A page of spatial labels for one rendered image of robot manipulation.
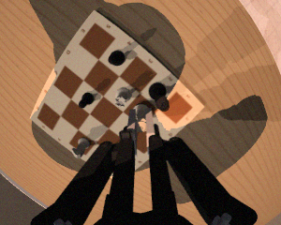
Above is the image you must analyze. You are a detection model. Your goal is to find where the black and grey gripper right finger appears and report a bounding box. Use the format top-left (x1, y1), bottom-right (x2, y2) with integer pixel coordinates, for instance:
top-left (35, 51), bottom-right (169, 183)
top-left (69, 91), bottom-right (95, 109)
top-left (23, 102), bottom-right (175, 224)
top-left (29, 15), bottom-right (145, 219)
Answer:
top-left (145, 108), bottom-right (258, 225)

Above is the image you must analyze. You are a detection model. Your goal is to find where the brown and tan chessboard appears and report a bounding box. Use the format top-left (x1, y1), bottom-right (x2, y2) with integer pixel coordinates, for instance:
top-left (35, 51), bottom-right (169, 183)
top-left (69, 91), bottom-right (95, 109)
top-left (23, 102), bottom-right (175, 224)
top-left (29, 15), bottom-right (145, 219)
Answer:
top-left (30, 10), bottom-right (204, 162)

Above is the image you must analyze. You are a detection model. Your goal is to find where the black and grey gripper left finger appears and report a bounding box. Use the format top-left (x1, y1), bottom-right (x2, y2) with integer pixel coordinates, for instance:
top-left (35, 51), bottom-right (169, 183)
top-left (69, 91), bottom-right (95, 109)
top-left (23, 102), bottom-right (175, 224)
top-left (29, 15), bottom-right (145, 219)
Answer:
top-left (31, 109), bottom-right (137, 225)

